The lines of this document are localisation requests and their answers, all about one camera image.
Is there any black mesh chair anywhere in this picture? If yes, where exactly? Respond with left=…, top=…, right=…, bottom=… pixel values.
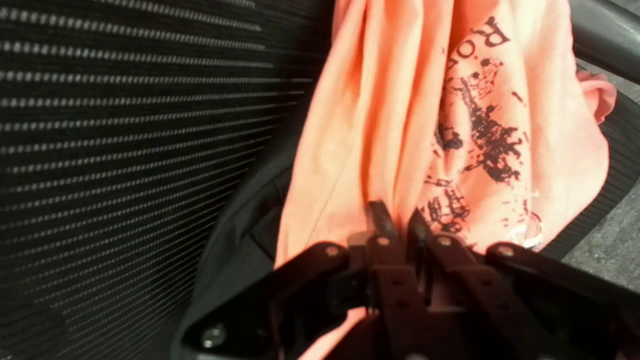
left=0, top=0, right=640, bottom=360

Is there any salmon pink printed shirt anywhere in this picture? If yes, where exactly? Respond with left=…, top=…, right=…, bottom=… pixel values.
left=274, top=0, right=619, bottom=360

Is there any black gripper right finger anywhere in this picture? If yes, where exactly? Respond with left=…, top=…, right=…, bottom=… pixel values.
left=407, top=208, right=640, bottom=360

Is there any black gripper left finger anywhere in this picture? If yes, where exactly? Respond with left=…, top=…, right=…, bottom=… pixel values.
left=171, top=197, right=428, bottom=360

